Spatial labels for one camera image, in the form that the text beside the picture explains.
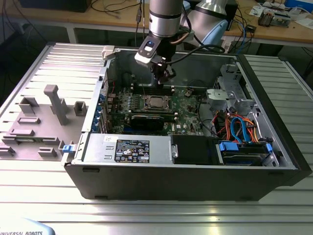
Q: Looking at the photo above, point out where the black graphics card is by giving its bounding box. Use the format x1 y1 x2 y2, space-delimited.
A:
130 114 165 131

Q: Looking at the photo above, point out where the black CPU cooler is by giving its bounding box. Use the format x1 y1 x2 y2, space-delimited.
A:
257 11 272 27

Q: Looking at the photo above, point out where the black computer tower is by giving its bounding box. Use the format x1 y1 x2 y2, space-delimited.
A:
224 0 239 31

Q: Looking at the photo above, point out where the green motherboard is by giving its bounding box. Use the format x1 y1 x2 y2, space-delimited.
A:
107 84 205 135

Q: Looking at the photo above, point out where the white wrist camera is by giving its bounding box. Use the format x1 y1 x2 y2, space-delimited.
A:
134 36 167 69

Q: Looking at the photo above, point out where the hard disk in blue carrier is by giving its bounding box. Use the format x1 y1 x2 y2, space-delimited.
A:
215 141 273 167

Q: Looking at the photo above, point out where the white paper sheet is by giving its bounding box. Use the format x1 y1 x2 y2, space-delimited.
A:
249 5 266 17

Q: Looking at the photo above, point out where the black camera cable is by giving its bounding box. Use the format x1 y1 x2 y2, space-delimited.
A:
165 45 225 65

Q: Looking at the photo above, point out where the large black box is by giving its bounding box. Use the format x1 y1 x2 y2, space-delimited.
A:
19 0 92 13

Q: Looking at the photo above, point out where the silver metal disk cage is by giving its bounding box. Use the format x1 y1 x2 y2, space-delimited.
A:
205 64 260 116

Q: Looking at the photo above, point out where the orange wire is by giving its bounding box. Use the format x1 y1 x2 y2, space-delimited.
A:
241 118 258 143
224 113 239 142

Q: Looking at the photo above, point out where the blue cable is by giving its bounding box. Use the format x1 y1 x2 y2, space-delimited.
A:
240 21 248 45

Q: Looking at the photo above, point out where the grey electronics module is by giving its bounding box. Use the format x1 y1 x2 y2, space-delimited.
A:
271 11 292 28

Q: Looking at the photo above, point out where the brown curved cable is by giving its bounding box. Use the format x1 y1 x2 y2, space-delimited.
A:
170 31 190 45

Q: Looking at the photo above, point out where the small white box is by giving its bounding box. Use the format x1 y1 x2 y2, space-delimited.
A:
218 39 232 54

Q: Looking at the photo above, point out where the silver power supply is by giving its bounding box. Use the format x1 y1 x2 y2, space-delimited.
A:
82 133 173 165

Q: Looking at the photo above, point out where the black cable bundle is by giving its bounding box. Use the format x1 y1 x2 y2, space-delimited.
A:
197 95 216 138

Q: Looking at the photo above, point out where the wooden desk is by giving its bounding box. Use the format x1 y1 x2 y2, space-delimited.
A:
7 0 313 47

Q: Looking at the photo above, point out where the CPU socket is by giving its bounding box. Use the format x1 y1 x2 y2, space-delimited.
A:
143 94 171 111

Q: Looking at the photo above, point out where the gray parts rack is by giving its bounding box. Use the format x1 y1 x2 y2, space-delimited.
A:
0 84 89 162

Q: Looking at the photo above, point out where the black USB cable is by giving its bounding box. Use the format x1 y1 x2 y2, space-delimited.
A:
135 0 147 39

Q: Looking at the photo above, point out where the blue wire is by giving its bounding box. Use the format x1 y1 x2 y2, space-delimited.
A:
231 117 252 144

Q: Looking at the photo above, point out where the pale blue teach pendant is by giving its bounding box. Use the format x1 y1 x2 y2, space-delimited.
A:
0 217 57 235

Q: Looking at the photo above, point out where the blue box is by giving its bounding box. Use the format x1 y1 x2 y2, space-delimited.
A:
285 0 313 8

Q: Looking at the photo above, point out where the black PC case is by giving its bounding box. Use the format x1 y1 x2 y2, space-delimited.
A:
64 46 313 202

